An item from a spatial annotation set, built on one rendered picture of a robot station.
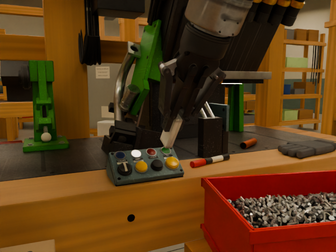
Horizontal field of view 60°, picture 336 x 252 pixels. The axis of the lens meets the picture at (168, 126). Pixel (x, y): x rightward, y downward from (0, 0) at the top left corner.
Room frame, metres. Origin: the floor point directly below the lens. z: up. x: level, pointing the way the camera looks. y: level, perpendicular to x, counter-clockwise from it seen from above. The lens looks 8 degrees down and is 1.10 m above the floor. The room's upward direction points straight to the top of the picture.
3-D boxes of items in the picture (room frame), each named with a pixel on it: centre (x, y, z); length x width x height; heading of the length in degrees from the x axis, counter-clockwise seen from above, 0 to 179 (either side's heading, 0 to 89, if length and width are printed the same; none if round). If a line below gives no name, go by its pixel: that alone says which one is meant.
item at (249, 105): (10.78, -2.62, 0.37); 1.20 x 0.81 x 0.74; 117
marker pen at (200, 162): (0.72, -0.11, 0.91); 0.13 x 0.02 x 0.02; 127
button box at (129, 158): (0.62, 0.05, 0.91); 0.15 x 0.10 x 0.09; 114
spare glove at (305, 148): (0.84, -0.41, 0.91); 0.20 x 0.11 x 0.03; 121
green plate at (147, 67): (0.88, 0.04, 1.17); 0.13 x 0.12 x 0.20; 114
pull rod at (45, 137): (0.85, 0.36, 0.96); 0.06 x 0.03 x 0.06; 24
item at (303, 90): (6.51, -2.36, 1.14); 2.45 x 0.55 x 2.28; 115
